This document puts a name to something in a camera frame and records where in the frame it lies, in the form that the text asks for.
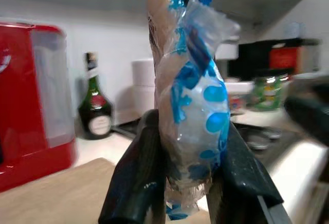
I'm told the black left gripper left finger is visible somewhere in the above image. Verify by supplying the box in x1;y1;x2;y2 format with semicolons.
99;109;168;224

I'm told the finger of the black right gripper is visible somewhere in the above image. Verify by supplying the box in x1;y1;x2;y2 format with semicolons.
284;97;329;147

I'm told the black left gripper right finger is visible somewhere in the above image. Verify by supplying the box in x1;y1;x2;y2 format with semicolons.
207;122;294;224

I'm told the blue printed plastic bread bag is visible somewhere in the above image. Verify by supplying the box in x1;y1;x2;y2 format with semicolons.
146;0;241;221

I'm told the steel gas hob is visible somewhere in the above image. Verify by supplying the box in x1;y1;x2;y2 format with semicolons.
110;120;301;163

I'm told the green jar black lid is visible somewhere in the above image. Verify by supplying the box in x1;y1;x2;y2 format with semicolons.
253;67;294;111

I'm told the orange red box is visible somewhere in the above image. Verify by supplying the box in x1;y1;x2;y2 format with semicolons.
268;47;297;68

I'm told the red and white can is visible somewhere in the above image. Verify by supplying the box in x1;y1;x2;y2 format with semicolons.
228;91;248;115

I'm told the dark green glass bottle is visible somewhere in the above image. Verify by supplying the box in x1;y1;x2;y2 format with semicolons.
77;51;115;140

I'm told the black kitchen appliance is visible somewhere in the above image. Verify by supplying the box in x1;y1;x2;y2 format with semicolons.
228;38;322;81

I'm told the beige cloth placemat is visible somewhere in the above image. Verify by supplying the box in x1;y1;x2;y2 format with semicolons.
0;157;209;224

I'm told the red coffee machine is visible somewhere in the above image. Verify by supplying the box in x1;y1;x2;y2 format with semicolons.
0;22;78;193

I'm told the white pot with handle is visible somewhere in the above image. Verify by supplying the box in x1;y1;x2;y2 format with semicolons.
131;58;158;113

